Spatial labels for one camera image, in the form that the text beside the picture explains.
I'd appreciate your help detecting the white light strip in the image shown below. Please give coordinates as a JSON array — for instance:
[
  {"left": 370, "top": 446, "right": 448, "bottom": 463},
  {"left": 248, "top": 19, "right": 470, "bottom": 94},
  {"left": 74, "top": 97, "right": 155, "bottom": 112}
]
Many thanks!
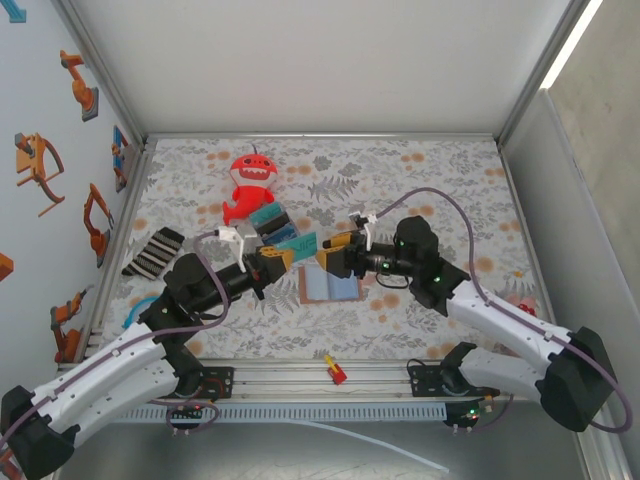
[{"left": 539, "top": 0, "right": 609, "bottom": 92}]

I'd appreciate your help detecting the pink plush toy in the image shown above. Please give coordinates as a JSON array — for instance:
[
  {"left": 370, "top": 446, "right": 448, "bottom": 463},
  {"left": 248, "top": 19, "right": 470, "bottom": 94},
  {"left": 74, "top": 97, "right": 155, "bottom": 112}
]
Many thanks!
[{"left": 502, "top": 294, "right": 537, "bottom": 319}]

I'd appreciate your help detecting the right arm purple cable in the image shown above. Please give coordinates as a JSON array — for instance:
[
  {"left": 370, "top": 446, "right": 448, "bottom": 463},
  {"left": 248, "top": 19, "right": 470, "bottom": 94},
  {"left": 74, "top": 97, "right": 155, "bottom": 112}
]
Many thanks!
[{"left": 377, "top": 187, "right": 630, "bottom": 435}]

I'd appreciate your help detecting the white plastic tube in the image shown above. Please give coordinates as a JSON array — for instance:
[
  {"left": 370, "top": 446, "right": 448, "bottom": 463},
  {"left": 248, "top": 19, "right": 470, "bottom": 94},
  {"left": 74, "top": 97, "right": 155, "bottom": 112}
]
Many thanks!
[{"left": 279, "top": 418, "right": 450, "bottom": 474}]

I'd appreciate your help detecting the floral patterned tablecloth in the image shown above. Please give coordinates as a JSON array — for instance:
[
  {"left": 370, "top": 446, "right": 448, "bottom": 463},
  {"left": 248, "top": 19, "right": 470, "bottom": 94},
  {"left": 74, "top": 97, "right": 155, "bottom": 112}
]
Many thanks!
[{"left": 102, "top": 137, "right": 557, "bottom": 361}]

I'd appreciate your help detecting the black white striped sock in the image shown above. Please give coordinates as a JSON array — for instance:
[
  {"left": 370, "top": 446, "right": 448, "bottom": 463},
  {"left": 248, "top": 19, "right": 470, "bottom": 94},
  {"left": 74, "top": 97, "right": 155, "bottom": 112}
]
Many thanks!
[{"left": 121, "top": 227, "right": 185, "bottom": 280}]

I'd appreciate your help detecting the orange robot claw wall sticker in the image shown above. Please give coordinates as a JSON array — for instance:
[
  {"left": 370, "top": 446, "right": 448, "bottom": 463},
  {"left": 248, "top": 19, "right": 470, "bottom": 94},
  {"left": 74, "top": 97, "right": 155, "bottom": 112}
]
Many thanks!
[{"left": 13, "top": 132, "right": 67, "bottom": 219}]

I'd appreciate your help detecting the light blue plastic ring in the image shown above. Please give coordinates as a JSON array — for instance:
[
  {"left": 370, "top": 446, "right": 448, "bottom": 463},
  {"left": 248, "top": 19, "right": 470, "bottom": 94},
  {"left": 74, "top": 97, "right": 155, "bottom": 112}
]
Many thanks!
[{"left": 122, "top": 295, "right": 159, "bottom": 331}]

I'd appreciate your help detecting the dark credit card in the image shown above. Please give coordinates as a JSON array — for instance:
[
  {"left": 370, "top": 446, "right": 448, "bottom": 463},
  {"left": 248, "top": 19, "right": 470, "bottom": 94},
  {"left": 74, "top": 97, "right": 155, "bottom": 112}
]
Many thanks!
[{"left": 259, "top": 215, "right": 291, "bottom": 237}]

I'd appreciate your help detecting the blue orange gantry wall sticker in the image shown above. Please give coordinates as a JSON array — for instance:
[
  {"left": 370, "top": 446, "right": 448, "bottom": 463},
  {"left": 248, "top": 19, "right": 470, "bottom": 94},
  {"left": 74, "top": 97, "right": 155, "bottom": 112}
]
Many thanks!
[{"left": 110, "top": 125, "right": 131, "bottom": 194}]

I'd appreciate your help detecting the white slotted cable duct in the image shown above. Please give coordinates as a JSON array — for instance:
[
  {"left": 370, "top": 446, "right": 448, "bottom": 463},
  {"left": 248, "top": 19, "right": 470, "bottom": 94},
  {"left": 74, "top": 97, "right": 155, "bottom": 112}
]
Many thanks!
[{"left": 114, "top": 403, "right": 448, "bottom": 422}]

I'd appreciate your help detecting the aluminium frame thin rail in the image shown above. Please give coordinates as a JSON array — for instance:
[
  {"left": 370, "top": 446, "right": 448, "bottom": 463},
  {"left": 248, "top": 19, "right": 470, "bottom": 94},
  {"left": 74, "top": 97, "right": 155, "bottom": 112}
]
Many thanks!
[{"left": 143, "top": 131, "right": 502, "bottom": 142}]

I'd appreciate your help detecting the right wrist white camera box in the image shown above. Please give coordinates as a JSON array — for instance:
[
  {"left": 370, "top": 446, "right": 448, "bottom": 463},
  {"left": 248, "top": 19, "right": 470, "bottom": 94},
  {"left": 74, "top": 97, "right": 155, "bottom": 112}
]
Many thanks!
[{"left": 348, "top": 212, "right": 381, "bottom": 251}]

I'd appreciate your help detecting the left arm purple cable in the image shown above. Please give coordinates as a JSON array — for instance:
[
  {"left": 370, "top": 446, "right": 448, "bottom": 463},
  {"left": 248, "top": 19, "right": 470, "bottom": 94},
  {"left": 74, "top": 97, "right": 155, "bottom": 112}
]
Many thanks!
[{"left": 0, "top": 230, "right": 232, "bottom": 437}]

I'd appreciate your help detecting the blue patterned credit card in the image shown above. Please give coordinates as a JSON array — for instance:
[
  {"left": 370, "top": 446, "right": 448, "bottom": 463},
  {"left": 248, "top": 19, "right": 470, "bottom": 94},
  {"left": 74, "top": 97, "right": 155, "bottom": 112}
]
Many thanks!
[{"left": 269, "top": 225, "right": 302, "bottom": 247}]

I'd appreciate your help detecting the aluminium frame long rail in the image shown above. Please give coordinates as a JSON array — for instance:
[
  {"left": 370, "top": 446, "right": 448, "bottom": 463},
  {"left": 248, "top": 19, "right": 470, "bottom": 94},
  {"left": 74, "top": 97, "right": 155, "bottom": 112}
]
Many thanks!
[{"left": 47, "top": 357, "right": 606, "bottom": 405}]

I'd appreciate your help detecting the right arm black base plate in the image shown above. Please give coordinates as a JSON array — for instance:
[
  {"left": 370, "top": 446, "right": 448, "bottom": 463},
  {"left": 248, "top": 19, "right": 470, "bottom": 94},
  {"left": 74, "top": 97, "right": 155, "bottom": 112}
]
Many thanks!
[{"left": 407, "top": 357, "right": 501, "bottom": 399}]

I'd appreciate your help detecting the teal credit card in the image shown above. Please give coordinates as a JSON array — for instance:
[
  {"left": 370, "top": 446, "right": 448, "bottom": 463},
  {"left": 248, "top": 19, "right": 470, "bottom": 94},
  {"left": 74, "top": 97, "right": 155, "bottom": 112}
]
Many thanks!
[
  {"left": 277, "top": 231, "right": 320, "bottom": 261},
  {"left": 248, "top": 204, "right": 282, "bottom": 227}
]

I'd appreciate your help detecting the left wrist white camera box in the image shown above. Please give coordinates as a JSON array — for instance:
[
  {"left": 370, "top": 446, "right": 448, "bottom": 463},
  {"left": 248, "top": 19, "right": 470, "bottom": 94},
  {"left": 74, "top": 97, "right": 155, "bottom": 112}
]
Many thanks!
[{"left": 217, "top": 224, "right": 257, "bottom": 274}]

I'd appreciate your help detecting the small red yellow toy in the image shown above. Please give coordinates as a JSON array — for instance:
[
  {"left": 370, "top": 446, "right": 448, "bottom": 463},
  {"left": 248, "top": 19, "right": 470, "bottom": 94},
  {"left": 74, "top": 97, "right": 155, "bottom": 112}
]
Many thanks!
[{"left": 323, "top": 354, "right": 348, "bottom": 385}]

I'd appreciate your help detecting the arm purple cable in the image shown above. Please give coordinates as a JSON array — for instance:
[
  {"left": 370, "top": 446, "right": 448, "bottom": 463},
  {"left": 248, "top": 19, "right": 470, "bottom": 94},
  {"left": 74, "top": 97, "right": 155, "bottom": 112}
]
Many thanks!
[
  {"left": 377, "top": 187, "right": 630, "bottom": 435},
  {"left": 0, "top": 230, "right": 232, "bottom": 437}
]

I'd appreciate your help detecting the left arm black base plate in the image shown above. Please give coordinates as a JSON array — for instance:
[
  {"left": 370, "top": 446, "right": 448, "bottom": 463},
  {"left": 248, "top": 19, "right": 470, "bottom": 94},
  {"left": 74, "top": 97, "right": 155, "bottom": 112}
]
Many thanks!
[{"left": 143, "top": 366, "right": 235, "bottom": 400}]

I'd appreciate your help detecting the aluminium frame side rail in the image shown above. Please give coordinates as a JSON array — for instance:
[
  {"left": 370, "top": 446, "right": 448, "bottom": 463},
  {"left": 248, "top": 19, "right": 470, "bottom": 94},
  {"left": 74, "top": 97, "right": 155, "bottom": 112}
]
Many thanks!
[{"left": 82, "top": 142, "right": 156, "bottom": 361}]

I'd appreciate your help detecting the blue card stack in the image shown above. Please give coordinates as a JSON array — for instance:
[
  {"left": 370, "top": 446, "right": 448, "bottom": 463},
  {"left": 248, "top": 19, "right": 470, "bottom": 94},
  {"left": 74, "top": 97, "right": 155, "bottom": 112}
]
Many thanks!
[{"left": 247, "top": 201, "right": 303, "bottom": 249}]

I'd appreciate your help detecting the aluminium frame post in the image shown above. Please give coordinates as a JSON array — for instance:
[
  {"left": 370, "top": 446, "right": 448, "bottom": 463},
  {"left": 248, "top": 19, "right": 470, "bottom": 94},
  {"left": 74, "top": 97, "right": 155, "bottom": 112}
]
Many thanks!
[
  {"left": 497, "top": 0, "right": 594, "bottom": 146},
  {"left": 52, "top": 0, "right": 149, "bottom": 146}
]

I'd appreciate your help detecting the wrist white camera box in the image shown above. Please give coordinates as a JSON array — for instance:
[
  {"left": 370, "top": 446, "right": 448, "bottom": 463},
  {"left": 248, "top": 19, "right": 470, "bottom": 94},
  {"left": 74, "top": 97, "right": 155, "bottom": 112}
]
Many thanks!
[
  {"left": 348, "top": 212, "right": 381, "bottom": 251},
  {"left": 217, "top": 224, "right": 257, "bottom": 274}
]

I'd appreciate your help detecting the red shark plush toy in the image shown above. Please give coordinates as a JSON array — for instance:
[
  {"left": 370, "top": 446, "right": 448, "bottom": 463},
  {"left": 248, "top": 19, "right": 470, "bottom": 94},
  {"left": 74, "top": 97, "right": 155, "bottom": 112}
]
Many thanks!
[{"left": 221, "top": 143, "right": 277, "bottom": 227}]

